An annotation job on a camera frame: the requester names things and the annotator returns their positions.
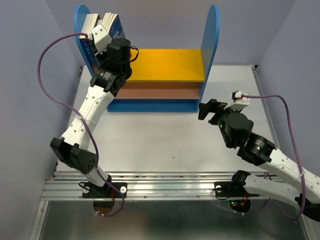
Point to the Animal Farm book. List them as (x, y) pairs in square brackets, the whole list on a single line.
[(117, 29)]

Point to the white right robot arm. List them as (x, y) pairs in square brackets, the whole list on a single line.
[(300, 189)]

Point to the Jane Eyre book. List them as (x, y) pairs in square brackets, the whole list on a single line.
[(88, 46)]

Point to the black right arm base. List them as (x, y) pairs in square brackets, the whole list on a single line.
[(237, 196)]

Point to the Three Days to See book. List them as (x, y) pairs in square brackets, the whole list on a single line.
[(112, 18)]

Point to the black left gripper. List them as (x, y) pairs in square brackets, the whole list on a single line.
[(104, 63)]

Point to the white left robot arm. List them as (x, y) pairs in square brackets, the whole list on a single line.
[(72, 147)]

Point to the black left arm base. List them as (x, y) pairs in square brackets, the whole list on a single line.
[(103, 197)]

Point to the A Tale of Two Cities book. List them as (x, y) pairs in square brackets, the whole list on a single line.
[(107, 20)]

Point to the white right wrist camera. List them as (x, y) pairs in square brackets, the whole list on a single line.
[(240, 101)]

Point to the blue and yellow bookshelf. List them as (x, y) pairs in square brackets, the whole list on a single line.
[(163, 80)]

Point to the Nineteen Eighty-Four book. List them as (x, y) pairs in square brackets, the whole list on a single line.
[(94, 20)]

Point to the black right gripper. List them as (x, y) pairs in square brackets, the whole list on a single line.
[(211, 106)]

